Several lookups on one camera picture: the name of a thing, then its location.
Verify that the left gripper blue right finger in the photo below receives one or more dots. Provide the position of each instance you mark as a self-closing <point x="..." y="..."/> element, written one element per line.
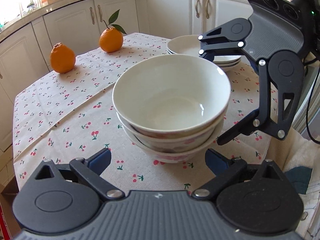
<point x="217" y="162"/>

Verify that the bumpy orange without leaf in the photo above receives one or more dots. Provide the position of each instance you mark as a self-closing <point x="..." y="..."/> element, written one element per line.
<point x="62" y="58"/>

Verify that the cherry print tablecloth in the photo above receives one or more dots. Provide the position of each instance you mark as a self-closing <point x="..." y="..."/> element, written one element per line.
<point x="61" y="117"/>

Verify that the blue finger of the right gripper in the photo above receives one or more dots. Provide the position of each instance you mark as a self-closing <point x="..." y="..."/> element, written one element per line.
<point x="208" y="56"/>
<point x="244" y="126"/>

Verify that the white kitchen cabinets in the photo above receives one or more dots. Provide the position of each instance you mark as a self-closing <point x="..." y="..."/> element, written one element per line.
<point x="26" y="44"/>

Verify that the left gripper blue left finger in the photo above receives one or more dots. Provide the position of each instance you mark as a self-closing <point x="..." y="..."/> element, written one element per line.
<point x="99" y="161"/>

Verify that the white floral bowl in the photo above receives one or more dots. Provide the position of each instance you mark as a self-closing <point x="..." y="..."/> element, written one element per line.
<point x="172" y="145"/>
<point x="172" y="94"/>
<point x="177" y="157"/>

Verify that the orange with green leaves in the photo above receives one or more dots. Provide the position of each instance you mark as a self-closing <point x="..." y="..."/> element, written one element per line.
<point x="111" y="39"/>

